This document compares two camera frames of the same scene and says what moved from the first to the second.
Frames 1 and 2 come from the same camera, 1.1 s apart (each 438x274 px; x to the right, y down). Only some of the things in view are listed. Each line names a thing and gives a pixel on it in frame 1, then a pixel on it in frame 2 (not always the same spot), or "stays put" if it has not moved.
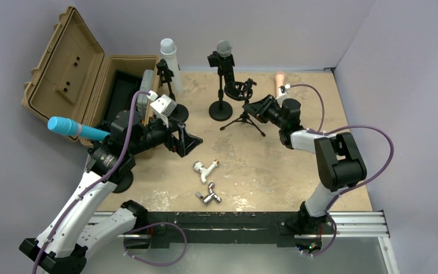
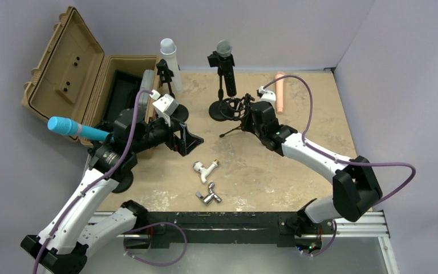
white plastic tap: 198,166 stays put
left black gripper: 187,140 stays put
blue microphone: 68,127 stays put
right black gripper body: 273,113 → 248,125
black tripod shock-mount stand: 241,91 → 235,109
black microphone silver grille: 224,48 stays put
